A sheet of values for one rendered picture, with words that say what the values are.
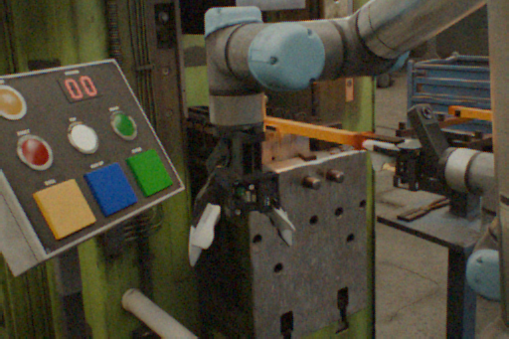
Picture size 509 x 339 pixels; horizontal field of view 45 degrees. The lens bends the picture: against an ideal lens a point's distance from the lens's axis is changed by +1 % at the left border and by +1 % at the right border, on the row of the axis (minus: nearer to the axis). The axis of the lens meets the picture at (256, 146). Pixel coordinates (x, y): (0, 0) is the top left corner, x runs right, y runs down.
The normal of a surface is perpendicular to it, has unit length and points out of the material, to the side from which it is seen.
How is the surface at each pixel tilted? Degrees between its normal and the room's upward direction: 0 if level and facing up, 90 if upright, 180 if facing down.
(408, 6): 108
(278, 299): 90
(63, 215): 60
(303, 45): 90
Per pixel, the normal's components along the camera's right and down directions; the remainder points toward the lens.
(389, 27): -0.71, 0.51
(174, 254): 0.60, 0.16
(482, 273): -0.45, 0.23
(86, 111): 0.74, -0.42
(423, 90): -0.74, 0.18
